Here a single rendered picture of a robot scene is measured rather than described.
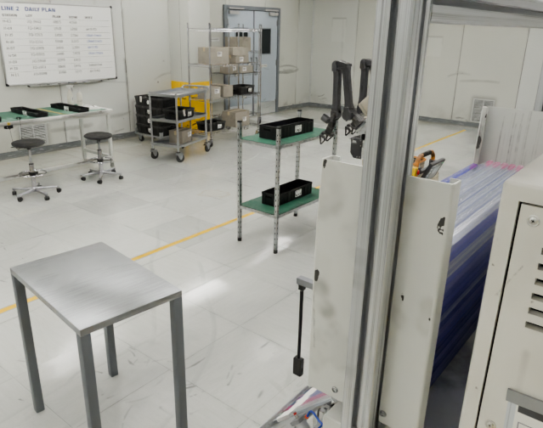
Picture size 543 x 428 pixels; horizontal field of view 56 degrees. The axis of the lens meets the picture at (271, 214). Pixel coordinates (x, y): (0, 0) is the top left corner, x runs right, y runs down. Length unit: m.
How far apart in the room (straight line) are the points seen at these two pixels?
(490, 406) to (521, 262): 0.17
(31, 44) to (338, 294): 7.78
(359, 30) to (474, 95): 2.99
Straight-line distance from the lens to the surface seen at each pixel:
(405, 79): 0.52
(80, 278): 2.40
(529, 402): 0.62
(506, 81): 11.16
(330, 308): 0.66
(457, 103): 11.46
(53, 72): 8.41
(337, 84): 4.02
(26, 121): 6.51
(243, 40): 10.10
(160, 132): 8.52
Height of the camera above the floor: 1.85
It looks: 20 degrees down
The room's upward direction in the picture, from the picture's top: 1 degrees clockwise
